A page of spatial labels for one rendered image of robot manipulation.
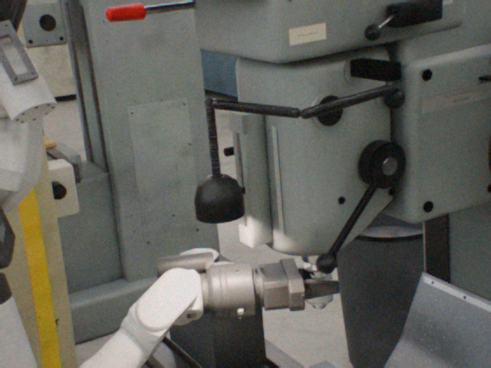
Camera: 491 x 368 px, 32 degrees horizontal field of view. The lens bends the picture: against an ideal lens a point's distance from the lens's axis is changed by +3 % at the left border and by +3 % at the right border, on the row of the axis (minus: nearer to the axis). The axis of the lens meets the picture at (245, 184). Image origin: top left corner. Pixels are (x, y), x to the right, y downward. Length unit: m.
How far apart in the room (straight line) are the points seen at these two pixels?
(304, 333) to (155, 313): 2.62
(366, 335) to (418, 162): 2.22
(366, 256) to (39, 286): 1.22
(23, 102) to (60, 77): 8.54
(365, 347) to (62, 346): 1.19
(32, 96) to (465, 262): 0.88
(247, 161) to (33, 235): 1.86
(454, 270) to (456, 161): 0.40
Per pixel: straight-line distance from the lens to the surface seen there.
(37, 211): 3.01
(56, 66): 9.75
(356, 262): 3.34
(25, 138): 1.34
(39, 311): 3.13
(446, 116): 1.33
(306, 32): 1.14
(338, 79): 1.21
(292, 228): 1.26
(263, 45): 1.15
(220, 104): 1.15
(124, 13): 1.25
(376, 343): 3.48
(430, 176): 1.33
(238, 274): 1.35
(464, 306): 1.70
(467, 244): 1.67
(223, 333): 1.71
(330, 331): 3.92
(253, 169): 1.25
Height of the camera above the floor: 1.82
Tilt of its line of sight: 17 degrees down
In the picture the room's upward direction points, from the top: 5 degrees counter-clockwise
